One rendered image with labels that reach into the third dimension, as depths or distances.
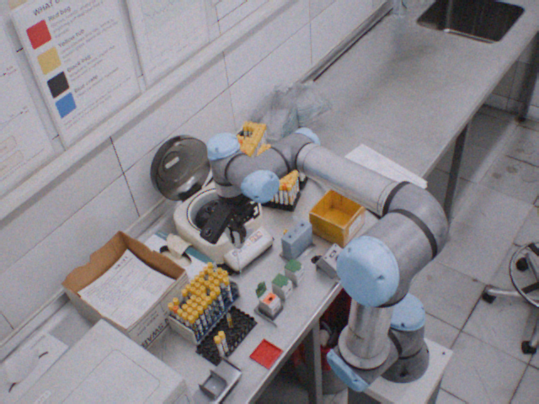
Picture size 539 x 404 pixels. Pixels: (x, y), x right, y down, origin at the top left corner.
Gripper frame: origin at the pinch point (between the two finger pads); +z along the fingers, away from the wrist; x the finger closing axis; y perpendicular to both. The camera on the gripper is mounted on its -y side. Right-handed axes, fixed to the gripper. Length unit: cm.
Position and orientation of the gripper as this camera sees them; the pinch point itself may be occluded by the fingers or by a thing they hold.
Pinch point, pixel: (236, 246)
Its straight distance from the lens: 157.2
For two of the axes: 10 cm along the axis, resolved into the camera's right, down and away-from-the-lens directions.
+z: 1.0, 7.0, 7.1
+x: -7.2, -4.4, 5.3
